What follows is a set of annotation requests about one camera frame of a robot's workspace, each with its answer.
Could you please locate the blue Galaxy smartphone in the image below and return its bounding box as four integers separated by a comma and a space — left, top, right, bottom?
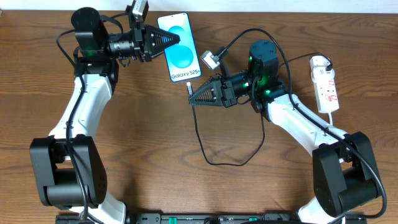
157, 12, 201, 83

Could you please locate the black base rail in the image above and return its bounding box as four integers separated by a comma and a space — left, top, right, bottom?
55, 212, 368, 224

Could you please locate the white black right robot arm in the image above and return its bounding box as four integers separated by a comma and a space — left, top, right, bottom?
188, 40, 387, 223

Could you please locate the black usb charging cable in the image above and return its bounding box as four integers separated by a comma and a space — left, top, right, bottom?
185, 52, 334, 167

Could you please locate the white usb charger adapter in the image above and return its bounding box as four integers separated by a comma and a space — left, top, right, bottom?
310, 55, 335, 83

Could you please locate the white power strip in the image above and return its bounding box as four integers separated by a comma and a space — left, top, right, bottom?
311, 67, 340, 113

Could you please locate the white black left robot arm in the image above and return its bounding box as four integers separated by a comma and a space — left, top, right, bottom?
29, 6, 180, 223

